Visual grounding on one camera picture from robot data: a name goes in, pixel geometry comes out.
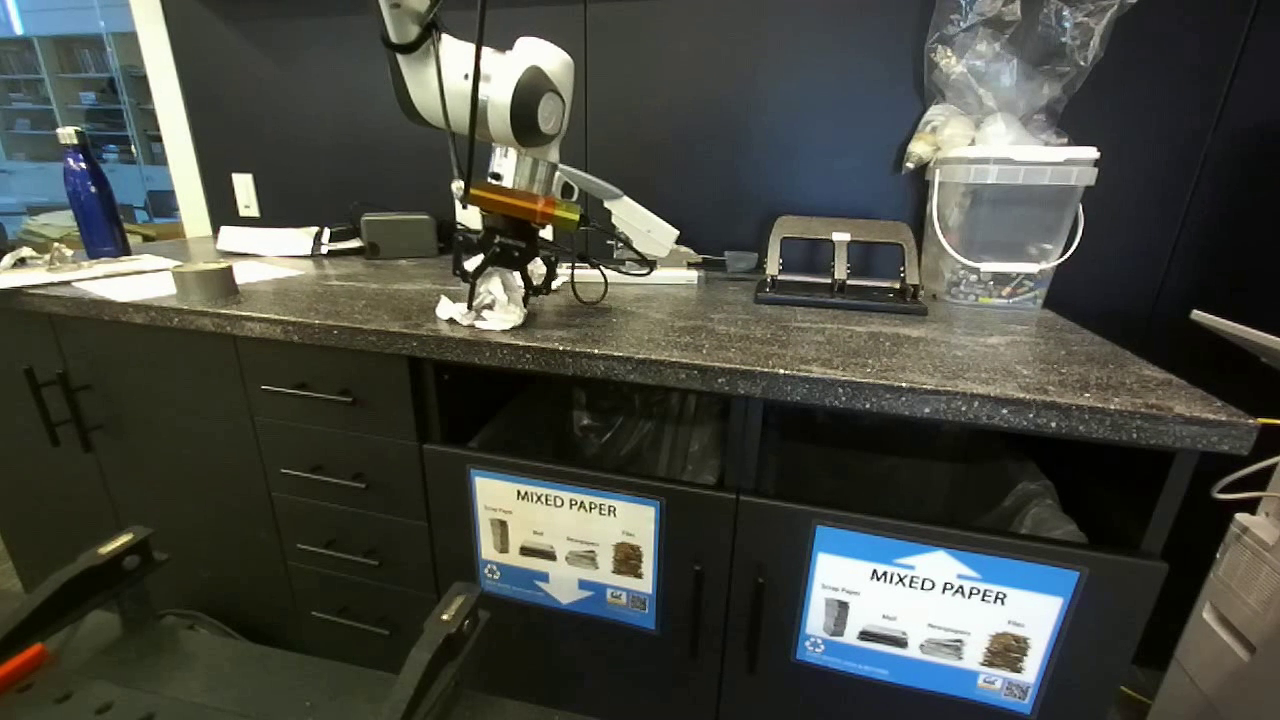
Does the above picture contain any black bin liner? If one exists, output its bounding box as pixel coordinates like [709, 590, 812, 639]
[462, 379, 737, 492]
[754, 404, 1095, 548]

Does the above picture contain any white window frame post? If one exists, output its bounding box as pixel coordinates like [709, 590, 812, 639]
[122, 0, 218, 268]

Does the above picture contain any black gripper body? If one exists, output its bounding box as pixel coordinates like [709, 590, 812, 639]
[462, 220, 561, 268]

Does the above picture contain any flat white bar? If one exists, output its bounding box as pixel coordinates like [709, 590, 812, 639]
[608, 265, 703, 289]

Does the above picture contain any black clamp with orange grip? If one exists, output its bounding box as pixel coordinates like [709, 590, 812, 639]
[0, 520, 175, 700]

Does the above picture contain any folded white paper stack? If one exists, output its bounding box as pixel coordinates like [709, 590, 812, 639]
[210, 220, 333, 265]

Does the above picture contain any orange wrist camera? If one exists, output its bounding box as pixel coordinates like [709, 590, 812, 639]
[462, 185, 588, 229]

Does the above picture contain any black cabinet door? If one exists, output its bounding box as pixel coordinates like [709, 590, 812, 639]
[0, 308, 117, 598]
[47, 316, 295, 637]

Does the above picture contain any beige cable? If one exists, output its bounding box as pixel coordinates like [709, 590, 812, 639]
[1207, 448, 1280, 507]

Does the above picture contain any blue bottle with white cap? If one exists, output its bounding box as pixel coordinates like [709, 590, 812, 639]
[50, 123, 137, 265]

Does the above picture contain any grey white office printer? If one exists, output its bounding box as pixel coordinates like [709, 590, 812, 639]
[1147, 306, 1280, 720]

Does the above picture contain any silver drawer handle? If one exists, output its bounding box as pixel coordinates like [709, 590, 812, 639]
[288, 535, 388, 574]
[272, 466, 371, 496]
[255, 379, 359, 413]
[302, 609, 397, 645]

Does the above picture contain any black bin door handle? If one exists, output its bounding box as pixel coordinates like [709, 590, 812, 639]
[740, 574, 770, 680]
[681, 558, 710, 670]

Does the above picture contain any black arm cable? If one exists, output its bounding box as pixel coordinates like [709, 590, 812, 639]
[429, 0, 490, 252]

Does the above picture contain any black recycling bin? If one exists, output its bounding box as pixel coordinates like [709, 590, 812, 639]
[418, 439, 740, 720]

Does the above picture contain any white tissue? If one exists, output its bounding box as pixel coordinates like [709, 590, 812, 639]
[431, 265, 530, 335]

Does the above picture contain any mixed paper sign down arrow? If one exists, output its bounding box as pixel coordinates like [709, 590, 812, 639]
[462, 459, 669, 637]

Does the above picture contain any mixed paper sign up arrow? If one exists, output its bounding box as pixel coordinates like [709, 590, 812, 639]
[791, 520, 1089, 716]

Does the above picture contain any black box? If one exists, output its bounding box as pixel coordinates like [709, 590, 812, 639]
[354, 209, 444, 265]

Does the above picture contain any black drawer front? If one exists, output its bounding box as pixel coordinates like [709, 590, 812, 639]
[236, 335, 423, 443]
[272, 492, 435, 598]
[284, 567, 435, 671]
[255, 430, 431, 520]

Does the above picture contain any clear plastic bucket with lid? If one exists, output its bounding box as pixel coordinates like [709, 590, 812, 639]
[914, 140, 1104, 314]

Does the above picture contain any black cabinet door handle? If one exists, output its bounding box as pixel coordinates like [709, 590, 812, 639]
[20, 363, 67, 452]
[57, 372, 98, 459]

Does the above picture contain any white light switch plate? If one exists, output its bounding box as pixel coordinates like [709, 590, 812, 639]
[229, 170, 269, 226]

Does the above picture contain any clear plastic bag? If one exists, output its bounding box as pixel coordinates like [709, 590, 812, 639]
[900, 0, 1134, 173]

